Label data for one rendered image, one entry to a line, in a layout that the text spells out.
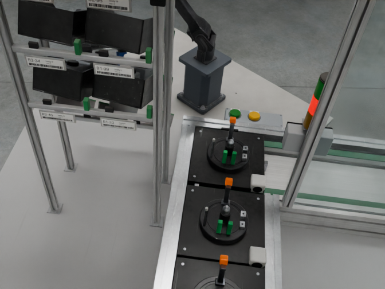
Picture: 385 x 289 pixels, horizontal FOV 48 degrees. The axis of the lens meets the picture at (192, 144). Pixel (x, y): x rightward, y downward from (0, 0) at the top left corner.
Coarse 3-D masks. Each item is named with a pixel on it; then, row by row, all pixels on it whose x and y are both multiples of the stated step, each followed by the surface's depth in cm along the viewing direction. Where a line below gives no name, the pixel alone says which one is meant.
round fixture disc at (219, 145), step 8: (216, 144) 143; (224, 144) 143; (240, 144) 143; (208, 152) 140; (216, 152) 140; (240, 152) 141; (248, 152) 141; (208, 160) 140; (216, 160) 138; (240, 160) 138; (248, 160) 139; (216, 168) 137; (224, 168) 136; (232, 168) 136; (240, 168) 137
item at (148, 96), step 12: (96, 84) 106; (108, 84) 105; (120, 84) 105; (132, 84) 104; (144, 84) 103; (96, 96) 107; (108, 96) 106; (120, 96) 106; (132, 96) 105; (144, 96) 106
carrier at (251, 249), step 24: (192, 192) 131; (216, 192) 132; (240, 192) 132; (192, 216) 125; (216, 216) 123; (240, 216) 123; (264, 216) 127; (192, 240) 120; (216, 240) 119; (240, 240) 121; (264, 240) 121; (240, 264) 117; (264, 264) 115
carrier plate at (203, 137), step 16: (208, 128) 150; (192, 144) 145; (208, 144) 145; (256, 144) 146; (192, 160) 140; (256, 160) 142; (192, 176) 135; (208, 176) 136; (224, 176) 136; (240, 176) 137
